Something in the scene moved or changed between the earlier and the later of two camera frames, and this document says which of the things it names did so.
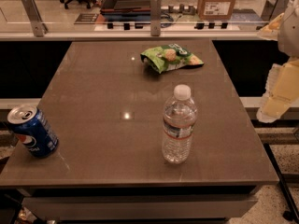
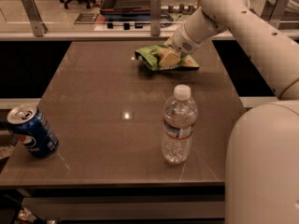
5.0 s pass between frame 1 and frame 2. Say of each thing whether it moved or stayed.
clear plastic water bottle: stayed
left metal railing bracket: stayed
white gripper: moved
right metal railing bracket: stayed
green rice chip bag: moved
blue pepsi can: stayed
